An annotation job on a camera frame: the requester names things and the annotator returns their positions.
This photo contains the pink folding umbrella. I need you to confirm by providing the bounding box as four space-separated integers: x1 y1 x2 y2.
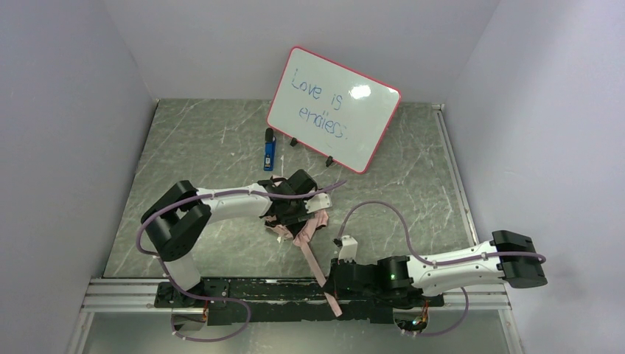
265 209 329 287

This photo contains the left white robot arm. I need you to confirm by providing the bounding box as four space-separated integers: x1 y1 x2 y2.
141 170 332 295

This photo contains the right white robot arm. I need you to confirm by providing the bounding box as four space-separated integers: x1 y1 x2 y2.
322 230 548 299

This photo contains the blue whiteboard marker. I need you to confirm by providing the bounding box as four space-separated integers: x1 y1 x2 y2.
263 128 276 171

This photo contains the red-framed whiteboard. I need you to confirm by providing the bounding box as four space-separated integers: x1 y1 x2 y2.
266 46 402 174

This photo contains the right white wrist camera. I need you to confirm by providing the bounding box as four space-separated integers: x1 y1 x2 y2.
334 235 358 262

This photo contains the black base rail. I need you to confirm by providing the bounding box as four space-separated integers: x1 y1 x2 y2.
153 277 444 326

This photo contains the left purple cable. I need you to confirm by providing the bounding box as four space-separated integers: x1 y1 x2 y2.
135 179 348 343

